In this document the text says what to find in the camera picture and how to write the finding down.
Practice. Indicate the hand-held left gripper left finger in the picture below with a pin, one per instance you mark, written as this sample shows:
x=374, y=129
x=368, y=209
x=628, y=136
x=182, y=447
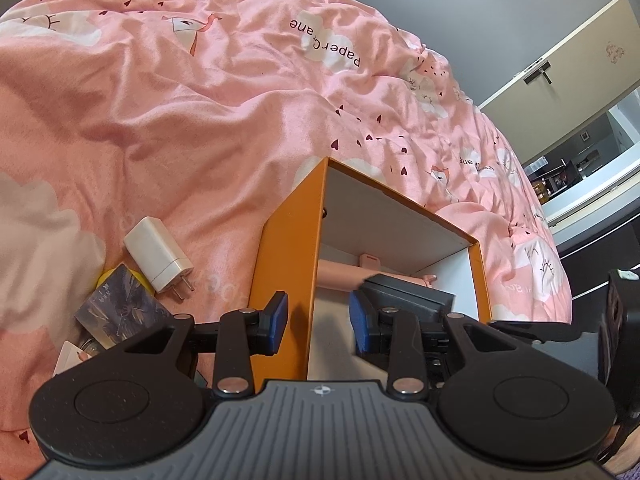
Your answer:
x=277, y=322

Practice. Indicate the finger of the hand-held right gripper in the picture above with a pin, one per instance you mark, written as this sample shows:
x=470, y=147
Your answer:
x=540, y=331

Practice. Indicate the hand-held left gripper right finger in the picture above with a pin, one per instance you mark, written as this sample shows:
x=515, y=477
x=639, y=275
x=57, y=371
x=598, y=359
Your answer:
x=359, y=322

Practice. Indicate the pink selfie stick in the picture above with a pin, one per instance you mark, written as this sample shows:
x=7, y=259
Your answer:
x=340, y=275

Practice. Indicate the black rectangular box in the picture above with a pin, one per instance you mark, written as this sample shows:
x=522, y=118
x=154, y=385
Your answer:
x=410, y=295

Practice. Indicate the orange cardboard box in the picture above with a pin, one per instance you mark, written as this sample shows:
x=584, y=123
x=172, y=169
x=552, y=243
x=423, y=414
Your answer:
x=285, y=260

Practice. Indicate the yellow round object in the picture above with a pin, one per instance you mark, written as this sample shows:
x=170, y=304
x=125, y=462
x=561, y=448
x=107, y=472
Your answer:
x=107, y=277

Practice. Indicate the white charger plug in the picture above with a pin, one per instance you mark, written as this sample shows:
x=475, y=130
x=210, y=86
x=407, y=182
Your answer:
x=155, y=252

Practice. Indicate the dark picture card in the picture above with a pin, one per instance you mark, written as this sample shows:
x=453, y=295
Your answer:
x=120, y=305

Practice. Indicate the white card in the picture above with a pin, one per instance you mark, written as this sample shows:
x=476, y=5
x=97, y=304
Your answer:
x=67, y=355

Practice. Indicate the pink printed blanket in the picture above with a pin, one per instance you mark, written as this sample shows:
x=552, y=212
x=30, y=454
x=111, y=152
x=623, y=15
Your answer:
x=200, y=110

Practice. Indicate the white door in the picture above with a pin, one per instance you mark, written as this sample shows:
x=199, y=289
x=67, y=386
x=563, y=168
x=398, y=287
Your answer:
x=575, y=60

